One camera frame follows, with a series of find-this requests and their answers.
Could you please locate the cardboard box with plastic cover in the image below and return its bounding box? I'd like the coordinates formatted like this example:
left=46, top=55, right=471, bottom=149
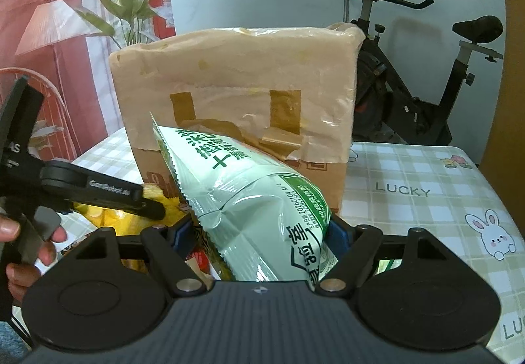
left=109, top=22, right=367, bottom=217

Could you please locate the yellow chips bag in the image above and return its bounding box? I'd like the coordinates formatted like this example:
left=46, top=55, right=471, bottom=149
left=61, top=183, right=194, bottom=271

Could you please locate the printed backdrop cloth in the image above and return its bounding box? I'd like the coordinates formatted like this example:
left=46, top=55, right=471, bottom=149
left=0, top=0, right=178, bottom=168

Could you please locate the person's left hand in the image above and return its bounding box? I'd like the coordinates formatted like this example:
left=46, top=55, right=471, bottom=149
left=0, top=214, right=69, bottom=303

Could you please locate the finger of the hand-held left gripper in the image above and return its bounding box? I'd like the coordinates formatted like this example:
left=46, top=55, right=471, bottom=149
left=73, top=171, right=167, bottom=221

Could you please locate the black exercise bike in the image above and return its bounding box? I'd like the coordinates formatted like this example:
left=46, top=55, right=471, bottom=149
left=305, top=0, right=504, bottom=147

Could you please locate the green snack bag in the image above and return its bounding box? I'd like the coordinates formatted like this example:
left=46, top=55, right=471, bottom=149
left=150, top=112, right=342, bottom=293

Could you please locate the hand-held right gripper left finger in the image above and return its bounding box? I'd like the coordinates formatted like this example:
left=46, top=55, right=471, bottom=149
left=66, top=220, right=206, bottom=297

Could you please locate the red snack bag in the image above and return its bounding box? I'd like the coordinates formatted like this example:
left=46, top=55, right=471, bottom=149
left=184, top=247, right=216, bottom=281

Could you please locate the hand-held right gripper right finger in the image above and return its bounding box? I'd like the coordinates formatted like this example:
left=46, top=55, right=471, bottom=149
left=314, top=216, right=452, bottom=293

